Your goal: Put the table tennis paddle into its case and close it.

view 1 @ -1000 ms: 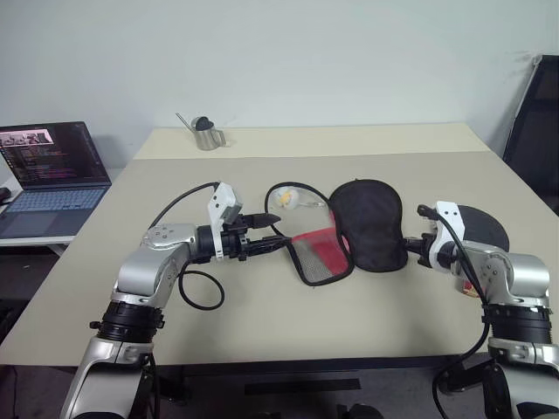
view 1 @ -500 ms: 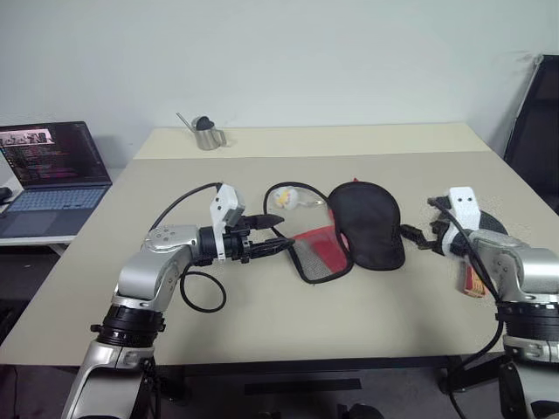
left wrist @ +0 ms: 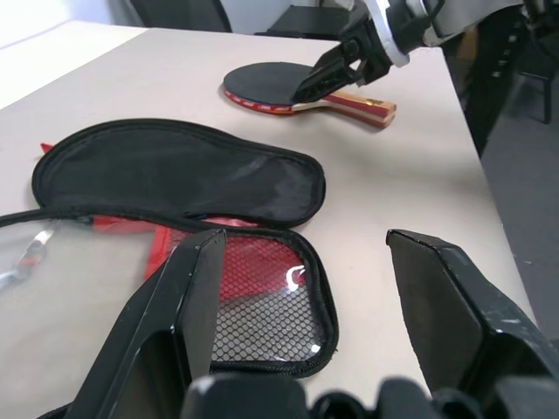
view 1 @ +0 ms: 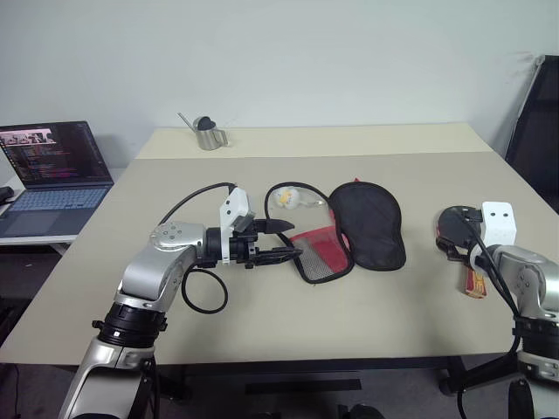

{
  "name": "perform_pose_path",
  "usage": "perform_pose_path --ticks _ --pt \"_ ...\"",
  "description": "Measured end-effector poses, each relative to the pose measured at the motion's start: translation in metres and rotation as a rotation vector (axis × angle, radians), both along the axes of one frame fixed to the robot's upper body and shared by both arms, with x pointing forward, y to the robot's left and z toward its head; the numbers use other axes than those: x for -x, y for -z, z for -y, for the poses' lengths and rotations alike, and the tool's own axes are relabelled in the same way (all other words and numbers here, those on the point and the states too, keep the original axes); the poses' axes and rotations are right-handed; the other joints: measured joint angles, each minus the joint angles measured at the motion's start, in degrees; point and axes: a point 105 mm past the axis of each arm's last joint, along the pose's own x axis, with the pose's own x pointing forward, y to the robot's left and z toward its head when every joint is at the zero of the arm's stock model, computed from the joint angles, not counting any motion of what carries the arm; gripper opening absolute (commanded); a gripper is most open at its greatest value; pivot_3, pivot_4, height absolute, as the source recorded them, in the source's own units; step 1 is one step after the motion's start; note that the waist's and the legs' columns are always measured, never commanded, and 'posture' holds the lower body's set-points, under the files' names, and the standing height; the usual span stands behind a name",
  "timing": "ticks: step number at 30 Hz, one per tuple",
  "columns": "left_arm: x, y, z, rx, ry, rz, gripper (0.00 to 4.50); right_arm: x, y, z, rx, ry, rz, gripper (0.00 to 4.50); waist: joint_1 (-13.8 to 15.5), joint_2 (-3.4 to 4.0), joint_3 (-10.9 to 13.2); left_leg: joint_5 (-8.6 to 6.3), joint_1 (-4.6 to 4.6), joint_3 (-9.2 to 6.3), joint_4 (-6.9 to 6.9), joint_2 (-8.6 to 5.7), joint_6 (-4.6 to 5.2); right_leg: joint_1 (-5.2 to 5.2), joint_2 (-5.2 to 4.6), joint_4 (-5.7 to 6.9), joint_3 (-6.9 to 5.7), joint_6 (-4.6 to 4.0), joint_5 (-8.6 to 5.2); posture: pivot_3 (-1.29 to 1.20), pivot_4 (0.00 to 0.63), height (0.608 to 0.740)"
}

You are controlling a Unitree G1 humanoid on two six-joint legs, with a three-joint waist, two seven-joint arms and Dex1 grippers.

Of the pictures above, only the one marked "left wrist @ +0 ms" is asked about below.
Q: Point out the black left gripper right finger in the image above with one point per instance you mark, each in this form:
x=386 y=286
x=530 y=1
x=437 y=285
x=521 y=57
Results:
x=463 y=314

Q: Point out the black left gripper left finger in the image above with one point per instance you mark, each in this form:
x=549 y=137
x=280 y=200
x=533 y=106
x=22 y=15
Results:
x=148 y=331

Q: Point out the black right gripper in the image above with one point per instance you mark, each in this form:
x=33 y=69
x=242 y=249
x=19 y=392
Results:
x=369 y=52

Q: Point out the black and red paddle case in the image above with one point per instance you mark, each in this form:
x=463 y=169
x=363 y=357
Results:
x=174 y=174

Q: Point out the black chair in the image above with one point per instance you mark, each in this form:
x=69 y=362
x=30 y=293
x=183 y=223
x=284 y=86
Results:
x=305 y=19
x=183 y=13

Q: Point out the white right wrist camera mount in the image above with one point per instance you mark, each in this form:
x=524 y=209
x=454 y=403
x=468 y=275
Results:
x=395 y=46

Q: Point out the black metal table frame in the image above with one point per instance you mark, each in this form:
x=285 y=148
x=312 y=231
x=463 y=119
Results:
x=493 y=87

